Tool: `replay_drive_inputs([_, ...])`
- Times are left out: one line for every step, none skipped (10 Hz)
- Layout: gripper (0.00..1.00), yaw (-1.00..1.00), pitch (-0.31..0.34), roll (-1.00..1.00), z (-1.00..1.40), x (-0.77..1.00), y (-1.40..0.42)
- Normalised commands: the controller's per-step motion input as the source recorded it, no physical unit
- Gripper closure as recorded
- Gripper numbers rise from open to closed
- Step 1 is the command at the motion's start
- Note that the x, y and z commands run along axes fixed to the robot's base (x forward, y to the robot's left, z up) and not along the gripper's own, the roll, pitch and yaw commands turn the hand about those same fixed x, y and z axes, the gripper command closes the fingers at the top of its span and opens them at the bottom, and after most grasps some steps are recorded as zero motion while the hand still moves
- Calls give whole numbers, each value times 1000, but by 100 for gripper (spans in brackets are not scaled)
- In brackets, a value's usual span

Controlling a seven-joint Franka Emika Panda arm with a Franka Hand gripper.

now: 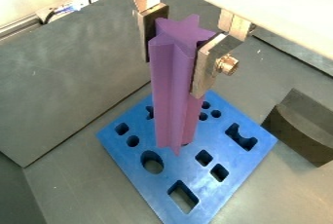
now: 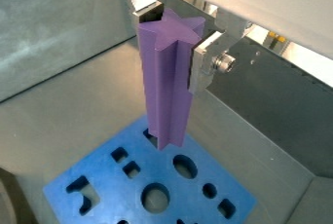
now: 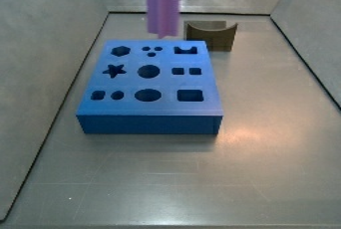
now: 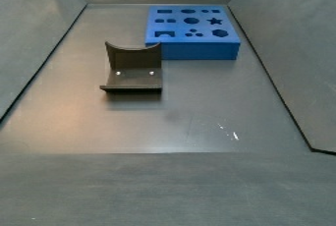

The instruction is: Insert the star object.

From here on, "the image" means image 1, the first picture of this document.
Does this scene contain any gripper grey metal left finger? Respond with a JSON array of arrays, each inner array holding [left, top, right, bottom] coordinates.
[[131, 0, 168, 62]]

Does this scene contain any grey metal plate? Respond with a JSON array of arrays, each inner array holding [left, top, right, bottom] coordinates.
[[0, 0, 150, 167]]

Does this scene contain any blue shape-sorting board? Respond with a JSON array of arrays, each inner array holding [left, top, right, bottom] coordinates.
[[96, 92, 277, 224]]

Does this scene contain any black curved block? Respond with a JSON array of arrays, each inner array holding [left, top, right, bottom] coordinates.
[[262, 89, 333, 167]]

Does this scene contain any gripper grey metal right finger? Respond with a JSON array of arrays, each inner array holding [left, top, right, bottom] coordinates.
[[190, 9, 253, 98]]

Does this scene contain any aluminium frame rail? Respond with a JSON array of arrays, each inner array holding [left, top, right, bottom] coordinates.
[[0, 1, 83, 39]]

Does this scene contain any purple star-shaped peg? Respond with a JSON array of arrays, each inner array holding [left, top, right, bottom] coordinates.
[[148, 15, 214, 155]]

